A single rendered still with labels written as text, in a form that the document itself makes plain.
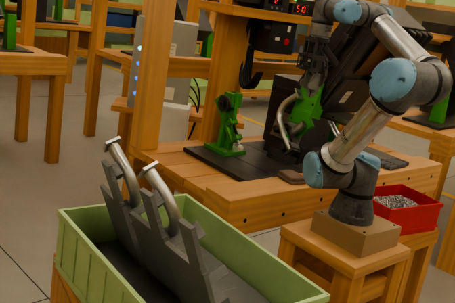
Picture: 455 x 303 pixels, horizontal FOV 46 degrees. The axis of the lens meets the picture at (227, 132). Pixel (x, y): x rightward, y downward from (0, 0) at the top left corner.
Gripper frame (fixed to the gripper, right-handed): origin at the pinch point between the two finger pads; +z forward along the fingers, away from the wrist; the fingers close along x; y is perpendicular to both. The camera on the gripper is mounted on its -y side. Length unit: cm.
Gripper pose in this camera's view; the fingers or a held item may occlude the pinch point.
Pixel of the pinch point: (311, 93)
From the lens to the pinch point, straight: 190.1
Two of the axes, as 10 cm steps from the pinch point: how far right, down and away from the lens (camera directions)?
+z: -1.6, 9.6, 2.5
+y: -7.6, 0.5, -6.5
